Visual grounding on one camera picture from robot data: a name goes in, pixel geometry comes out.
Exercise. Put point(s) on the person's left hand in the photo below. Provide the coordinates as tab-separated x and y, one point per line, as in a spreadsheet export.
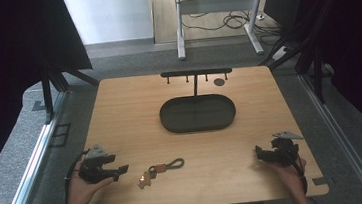
83	189

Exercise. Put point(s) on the white power strip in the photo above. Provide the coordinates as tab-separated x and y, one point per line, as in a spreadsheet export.
280	53

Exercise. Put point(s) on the black key stand with tray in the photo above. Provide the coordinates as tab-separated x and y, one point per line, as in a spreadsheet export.
198	113

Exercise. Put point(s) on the black metal frame strut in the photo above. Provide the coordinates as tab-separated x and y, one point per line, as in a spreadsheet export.
47	94
317	75

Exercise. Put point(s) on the aluminium frame rail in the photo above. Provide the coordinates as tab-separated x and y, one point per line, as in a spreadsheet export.
333	127
26	187

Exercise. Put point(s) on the black curtain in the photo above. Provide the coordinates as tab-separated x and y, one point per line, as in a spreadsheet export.
354	48
14	64

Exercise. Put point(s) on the small brown round tag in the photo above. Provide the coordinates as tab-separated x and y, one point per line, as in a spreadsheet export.
219	82

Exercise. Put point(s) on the person's right hand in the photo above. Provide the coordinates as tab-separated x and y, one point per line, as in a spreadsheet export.
289	177

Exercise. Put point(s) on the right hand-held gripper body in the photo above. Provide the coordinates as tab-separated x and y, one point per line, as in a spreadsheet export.
284	152

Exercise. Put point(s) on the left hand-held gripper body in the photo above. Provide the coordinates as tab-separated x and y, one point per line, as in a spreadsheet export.
92	166

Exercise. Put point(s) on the white metal desk frame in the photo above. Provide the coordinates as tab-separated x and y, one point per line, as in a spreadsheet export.
216	4

